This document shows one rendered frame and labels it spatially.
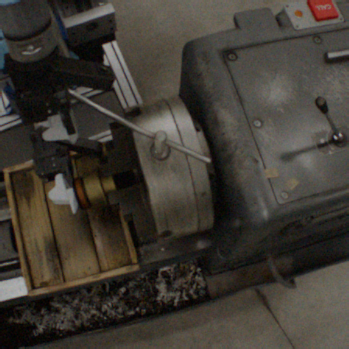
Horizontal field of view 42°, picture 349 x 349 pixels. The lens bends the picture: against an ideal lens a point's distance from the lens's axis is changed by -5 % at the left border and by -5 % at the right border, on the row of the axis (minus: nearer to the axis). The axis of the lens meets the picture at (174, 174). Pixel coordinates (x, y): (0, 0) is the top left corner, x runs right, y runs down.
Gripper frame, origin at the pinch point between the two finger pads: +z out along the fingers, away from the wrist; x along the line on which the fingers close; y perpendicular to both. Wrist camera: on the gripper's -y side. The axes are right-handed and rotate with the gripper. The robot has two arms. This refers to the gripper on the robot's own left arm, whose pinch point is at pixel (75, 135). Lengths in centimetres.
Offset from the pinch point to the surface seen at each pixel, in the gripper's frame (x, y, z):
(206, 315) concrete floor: -12, -27, 137
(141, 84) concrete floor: -122, -28, 95
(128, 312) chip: 1, 3, 80
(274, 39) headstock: -16.1, -45.6, 1.1
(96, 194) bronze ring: -2.8, 0.0, 21.5
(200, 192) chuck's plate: 7.6, -20.5, 16.2
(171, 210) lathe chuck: 8.5, -14.1, 18.3
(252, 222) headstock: 17.6, -27.6, 15.9
